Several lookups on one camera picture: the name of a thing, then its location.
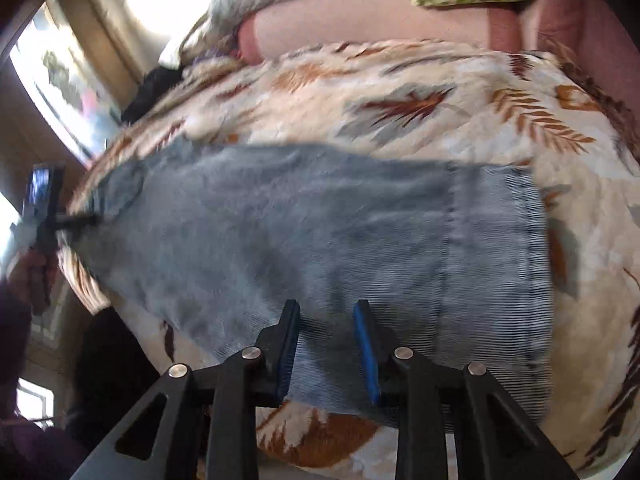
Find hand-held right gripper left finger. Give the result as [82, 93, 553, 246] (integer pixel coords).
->
[70, 299, 302, 480]

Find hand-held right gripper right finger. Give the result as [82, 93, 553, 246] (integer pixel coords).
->
[352, 299, 583, 480]

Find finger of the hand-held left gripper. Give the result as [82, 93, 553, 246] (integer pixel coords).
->
[52, 212, 101, 231]

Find grey denim pants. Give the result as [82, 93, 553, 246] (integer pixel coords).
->
[82, 142, 556, 428]

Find person's left hand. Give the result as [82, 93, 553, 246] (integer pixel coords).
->
[7, 247, 56, 311]

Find brown wooden door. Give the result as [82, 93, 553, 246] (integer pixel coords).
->
[0, 0, 173, 241]

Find stained glass door panel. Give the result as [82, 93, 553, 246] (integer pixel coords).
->
[10, 5, 123, 161]

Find black garment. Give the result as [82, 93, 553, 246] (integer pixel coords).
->
[120, 67, 183, 123]

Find person's dark clothing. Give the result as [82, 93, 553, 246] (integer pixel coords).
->
[65, 305, 168, 453]

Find white crumpled cloth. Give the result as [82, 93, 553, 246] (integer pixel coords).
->
[160, 15, 241, 68]

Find leaf print bedspread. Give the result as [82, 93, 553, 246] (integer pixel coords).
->
[55, 40, 640, 476]

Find grey quilted pillow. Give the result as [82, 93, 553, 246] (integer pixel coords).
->
[202, 0, 406, 61]

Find pink bolster pillow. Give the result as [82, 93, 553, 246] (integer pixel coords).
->
[237, 0, 526, 66]

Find pink upholstered headboard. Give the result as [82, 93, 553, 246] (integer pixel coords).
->
[520, 0, 640, 126]

